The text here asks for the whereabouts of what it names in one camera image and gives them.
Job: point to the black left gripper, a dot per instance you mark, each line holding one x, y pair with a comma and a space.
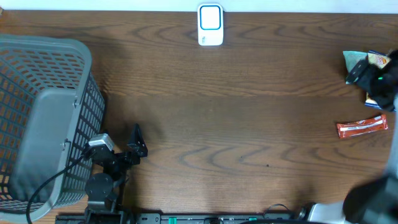
137, 152

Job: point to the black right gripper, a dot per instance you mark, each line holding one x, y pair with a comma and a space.
364, 81

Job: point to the cream snack bag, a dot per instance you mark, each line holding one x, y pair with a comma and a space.
380, 60

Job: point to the long orange snack bar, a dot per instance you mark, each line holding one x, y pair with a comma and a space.
347, 130

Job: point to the light green wet wipes pack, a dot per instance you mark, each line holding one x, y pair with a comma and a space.
352, 58

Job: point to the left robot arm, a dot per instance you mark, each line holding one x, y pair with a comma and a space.
105, 189

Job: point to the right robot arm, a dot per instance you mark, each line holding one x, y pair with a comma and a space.
374, 201

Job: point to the white barcode scanner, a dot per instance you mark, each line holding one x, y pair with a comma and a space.
210, 24

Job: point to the grey plastic shopping basket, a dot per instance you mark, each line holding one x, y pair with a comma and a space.
51, 107

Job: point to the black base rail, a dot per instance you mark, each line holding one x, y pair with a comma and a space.
156, 218

